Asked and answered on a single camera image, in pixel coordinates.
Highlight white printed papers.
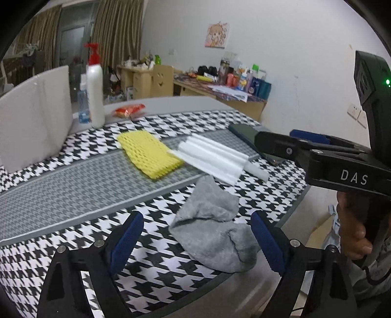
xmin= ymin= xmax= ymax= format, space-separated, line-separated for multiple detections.
xmin=209 ymin=85 xmax=249 ymax=101

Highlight cluster of toiletry bottles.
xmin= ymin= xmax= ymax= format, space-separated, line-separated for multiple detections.
xmin=219 ymin=57 xmax=272 ymax=99

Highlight black bag on desk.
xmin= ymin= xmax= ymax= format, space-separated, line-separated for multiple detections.
xmin=198 ymin=65 xmax=219 ymax=77

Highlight wooden desk with patterned cover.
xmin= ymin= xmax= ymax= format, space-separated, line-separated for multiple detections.
xmin=173 ymin=73 xmax=268 ymax=121

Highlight white double wall socket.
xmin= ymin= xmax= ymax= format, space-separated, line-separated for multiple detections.
xmin=347 ymin=104 xmax=369 ymax=128

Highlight person's grey clothing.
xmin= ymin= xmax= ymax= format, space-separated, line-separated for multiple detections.
xmin=348 ymin=241 xmax=391 ymax=309

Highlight yellow foam net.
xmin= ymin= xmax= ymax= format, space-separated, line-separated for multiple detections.
xmin=118 ymin=130 xmax=185 ymax=180

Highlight white lotion bottle red pump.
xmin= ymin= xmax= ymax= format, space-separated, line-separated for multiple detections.
xmin=84 ymin=42 xmax=106 ymax=129

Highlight houndstooth table mat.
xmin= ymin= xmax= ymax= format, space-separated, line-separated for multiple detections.
xmin=0 ymin=110 xmax=309 ymax=318

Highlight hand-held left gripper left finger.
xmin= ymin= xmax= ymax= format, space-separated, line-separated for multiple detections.
xmin=37 ymin=210 xmax=145 ymax=318

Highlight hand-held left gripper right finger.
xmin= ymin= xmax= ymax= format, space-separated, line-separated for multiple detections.
xmin=250 ymin=210 xmax=356 ymax=318

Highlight black smartphone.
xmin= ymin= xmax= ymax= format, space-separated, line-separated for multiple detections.
xmin=228 ymin=123 xmax=288 ymax=167

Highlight person's right hand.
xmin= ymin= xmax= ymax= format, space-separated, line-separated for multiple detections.
xmin=336 ymin=191 xmax=373 ymax=260

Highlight clear spray bottle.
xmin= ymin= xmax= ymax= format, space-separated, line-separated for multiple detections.
xmin=78 ymin=73 xmax=91 ymax=124

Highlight cartoon wall poster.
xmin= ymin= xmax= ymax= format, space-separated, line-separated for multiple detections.
xmin=205 ymin=22 xmax=230 ymax=49

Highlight white foam box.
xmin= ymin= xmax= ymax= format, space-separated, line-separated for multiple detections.
xmin=0 ymin=65 xmax=74 ymax=173

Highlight wooden chair with smiley cutout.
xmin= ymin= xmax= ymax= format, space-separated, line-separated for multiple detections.
xmin=152 ymin=64 xmax=174 ymax=98

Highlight grey sock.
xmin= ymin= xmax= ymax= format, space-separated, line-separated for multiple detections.
xmin=169 ymin=175 xmax=261 ymax=273

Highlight glass balcony door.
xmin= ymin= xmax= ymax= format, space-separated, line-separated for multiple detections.
xmin=58 ymin=3 xmax=98 ymax=66

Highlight brown curtain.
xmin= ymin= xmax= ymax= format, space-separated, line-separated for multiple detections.
xmin=18 ymin=4 xmax=63 ymax=71
xmin=92 ymin=0 xmax=144 ymax=74

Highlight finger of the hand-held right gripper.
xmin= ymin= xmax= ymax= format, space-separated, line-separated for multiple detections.
xmin=289 ymin=129 xmax=371 ymax=153
xmin=253 ymin=130 xmax=312 ymax=167

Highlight red snack packet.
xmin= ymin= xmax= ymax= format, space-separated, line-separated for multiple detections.
xmin=111 ymin=103 xmax=146 ymax=119

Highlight hanging dark clothes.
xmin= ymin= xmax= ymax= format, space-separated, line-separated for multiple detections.
xmin=23 ymin=44 xmax=41 ymax=66

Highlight plain wooden desk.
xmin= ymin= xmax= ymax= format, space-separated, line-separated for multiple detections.
xmin=117 ymin=64 xmax=174 ymax=99

